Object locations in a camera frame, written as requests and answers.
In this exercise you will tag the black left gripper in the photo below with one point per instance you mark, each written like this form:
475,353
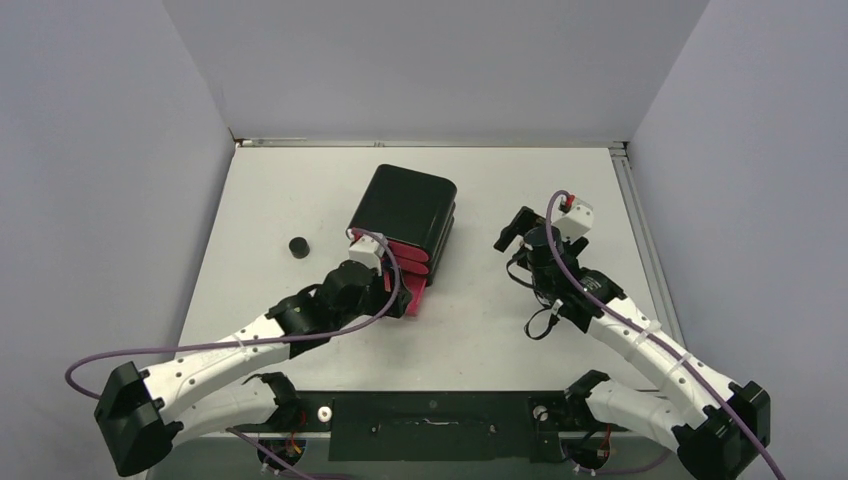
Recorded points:
383,296

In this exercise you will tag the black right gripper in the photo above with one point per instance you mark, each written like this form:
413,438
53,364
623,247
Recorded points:
509,235

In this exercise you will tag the pink drawer with black knob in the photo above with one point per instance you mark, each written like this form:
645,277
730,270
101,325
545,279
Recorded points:
409,252

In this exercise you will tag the small black round jar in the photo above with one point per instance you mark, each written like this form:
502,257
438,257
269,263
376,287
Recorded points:
299,247

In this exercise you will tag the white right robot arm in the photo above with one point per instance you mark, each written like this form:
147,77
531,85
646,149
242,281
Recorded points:
716,426

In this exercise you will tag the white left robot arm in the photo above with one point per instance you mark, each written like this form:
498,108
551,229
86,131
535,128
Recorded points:
143,413

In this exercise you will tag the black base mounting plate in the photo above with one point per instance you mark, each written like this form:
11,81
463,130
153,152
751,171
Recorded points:
433,426

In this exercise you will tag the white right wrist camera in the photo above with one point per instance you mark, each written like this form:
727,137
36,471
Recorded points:
573,218

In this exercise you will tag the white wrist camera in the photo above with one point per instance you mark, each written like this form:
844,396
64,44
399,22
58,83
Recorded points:
367,249
573,218

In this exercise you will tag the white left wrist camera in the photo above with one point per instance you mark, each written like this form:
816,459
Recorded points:
367,249

